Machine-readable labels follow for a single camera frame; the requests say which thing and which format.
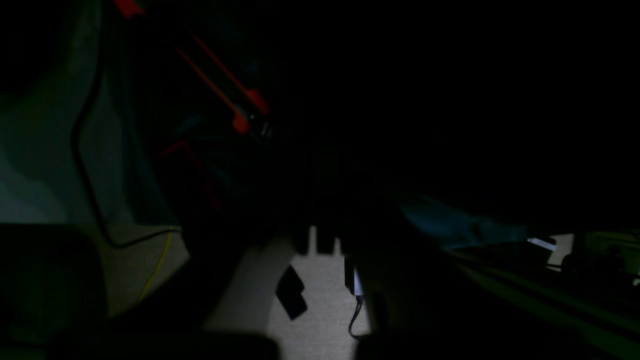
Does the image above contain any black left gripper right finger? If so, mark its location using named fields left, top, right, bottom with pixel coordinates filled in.
left=315, top=150, right=598, bottom=360

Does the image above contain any black printed t-shirt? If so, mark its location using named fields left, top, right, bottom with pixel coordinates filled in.
left=246, top=0, right=639, bottom=229

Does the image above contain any orange black utility knife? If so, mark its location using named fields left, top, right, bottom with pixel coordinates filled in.
left=113, top=0, right=272, bottom=142

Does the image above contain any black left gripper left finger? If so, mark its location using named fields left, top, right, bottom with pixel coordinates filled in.
left=46, top=150, right=311, bottom=360

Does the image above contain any teal table cloth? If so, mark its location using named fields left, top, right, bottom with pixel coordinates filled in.
left=394, top=193, right=528, bottom=249

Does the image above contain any red black tool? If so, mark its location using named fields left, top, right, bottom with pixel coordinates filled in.
left=157, top=140, right=223, bottom=213

